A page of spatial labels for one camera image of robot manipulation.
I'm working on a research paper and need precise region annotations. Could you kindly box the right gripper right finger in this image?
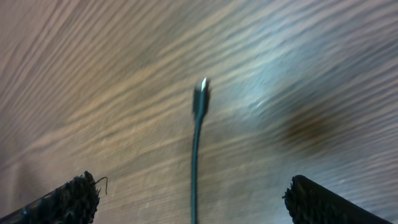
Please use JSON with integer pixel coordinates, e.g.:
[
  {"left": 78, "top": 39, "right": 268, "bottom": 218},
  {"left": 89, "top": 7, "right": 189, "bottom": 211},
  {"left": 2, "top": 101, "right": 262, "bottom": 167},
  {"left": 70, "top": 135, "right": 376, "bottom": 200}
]
[{"left": 282, "top": 175, "right": 391, "bottom": 224}]

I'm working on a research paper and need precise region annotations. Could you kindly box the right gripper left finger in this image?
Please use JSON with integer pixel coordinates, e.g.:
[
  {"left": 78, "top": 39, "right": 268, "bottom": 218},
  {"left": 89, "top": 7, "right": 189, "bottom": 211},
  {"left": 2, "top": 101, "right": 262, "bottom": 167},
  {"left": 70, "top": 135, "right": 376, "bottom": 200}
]
[{"left": 1, "top": 171, "right": 100, "bottom": 224}]

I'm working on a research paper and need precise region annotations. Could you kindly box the black USB charging cable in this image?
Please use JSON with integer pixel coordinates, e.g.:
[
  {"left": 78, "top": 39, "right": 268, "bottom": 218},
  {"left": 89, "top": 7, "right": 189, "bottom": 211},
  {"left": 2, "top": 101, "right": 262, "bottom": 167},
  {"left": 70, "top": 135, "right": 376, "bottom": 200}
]
[{"left": 190, "top": 77, "right": 211, "bottom": 224}]

